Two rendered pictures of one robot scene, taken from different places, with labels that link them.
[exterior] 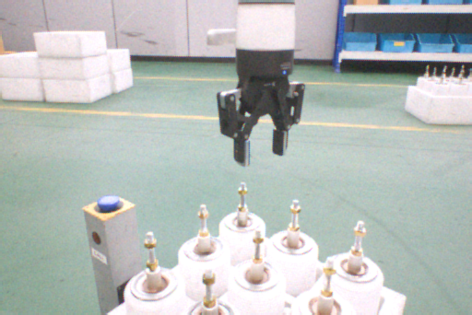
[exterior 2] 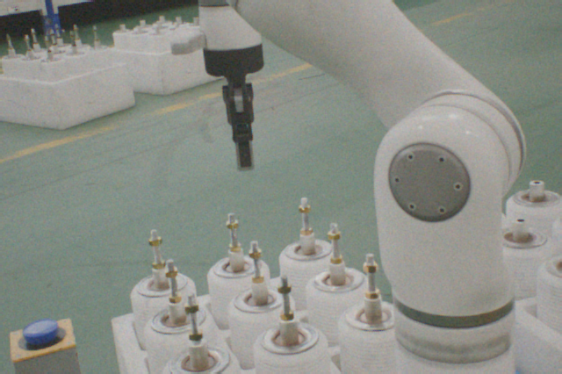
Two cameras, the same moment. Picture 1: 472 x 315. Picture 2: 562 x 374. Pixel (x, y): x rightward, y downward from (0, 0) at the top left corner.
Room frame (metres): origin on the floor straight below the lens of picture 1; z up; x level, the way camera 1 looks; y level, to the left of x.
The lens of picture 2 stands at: (-0.13, 0.77, 0.78)
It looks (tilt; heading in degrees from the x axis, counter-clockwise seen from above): 20 degrees down; 305
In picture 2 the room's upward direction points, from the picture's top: 6 degrees counter-clockwise
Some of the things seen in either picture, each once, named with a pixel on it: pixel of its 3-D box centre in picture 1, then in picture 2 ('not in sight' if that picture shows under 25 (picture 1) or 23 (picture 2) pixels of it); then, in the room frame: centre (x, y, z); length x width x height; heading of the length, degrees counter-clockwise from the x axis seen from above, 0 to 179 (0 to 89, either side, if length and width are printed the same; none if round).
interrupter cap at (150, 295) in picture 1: (154, 284); (199, 363); (0.46, 0.12, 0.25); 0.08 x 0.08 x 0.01
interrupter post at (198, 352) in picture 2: (153, 277); (198, 353); (0.46, 0.12, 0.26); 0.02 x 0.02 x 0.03
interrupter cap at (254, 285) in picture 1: (256, 275); (260, 299); (0.48, -0.04, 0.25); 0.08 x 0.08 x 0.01
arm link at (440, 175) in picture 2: not in sight; (449, 212); (0.09, 0.23, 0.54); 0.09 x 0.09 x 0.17; 3
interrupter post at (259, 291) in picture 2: (256, 269); (259, 291); (0.48, -0.04, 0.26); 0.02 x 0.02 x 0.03
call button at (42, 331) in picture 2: (109, 204); (41, 334); (0.60, 0.23, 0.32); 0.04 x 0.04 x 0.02
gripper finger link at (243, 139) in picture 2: (234, 145); (244, 149); (0.45, 0.00, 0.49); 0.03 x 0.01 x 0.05; 127
